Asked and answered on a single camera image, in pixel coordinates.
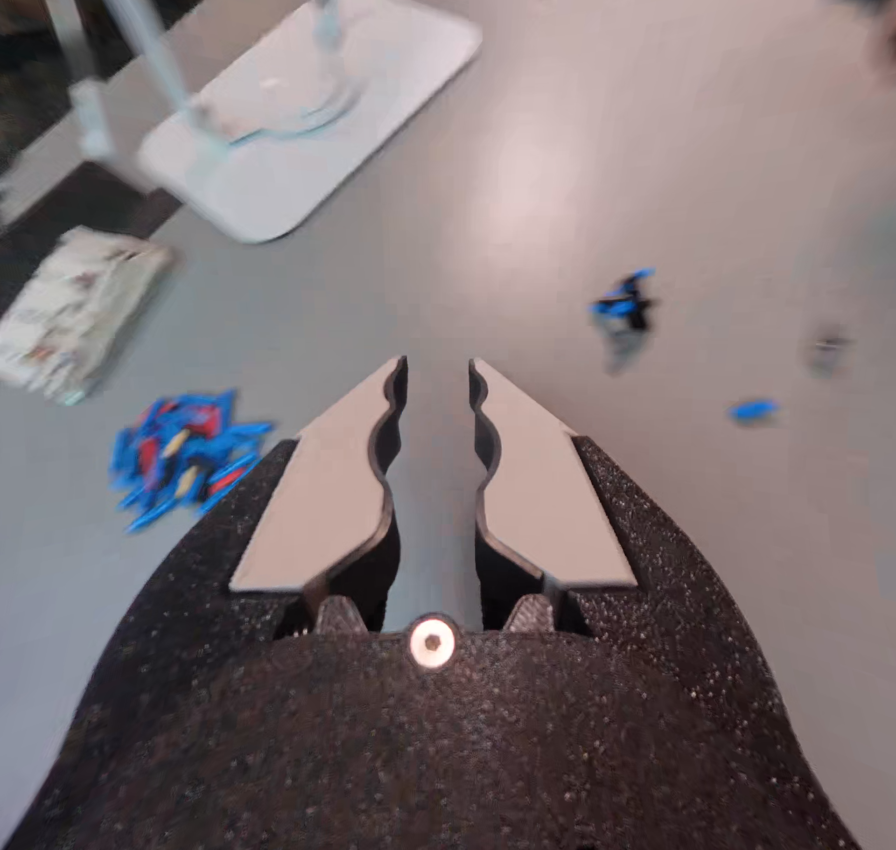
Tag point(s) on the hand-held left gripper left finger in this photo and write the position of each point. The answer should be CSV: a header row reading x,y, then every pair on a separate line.
x,y
315,507

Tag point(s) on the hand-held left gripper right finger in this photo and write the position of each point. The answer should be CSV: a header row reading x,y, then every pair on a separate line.
x,y
553,507

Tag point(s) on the pile of blue connector pins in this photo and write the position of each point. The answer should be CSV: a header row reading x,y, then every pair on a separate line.
x,y
182,451

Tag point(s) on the dark grey axle piece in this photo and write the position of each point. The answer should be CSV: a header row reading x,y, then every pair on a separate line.
x,y
827,346

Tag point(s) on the white book stand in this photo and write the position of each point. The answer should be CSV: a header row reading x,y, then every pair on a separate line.
x,y
294,115

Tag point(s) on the black brick piece blue pins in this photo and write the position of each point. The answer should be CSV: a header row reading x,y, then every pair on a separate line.
x,y
623,304

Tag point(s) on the grey desk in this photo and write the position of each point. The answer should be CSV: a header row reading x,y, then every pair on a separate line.
x,y
630,164

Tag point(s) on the folded paper bag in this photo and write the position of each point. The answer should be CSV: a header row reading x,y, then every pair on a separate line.
x,y
77,311

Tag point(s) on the loose blue connector pin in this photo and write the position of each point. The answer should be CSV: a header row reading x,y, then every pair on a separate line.
x,y
752,410

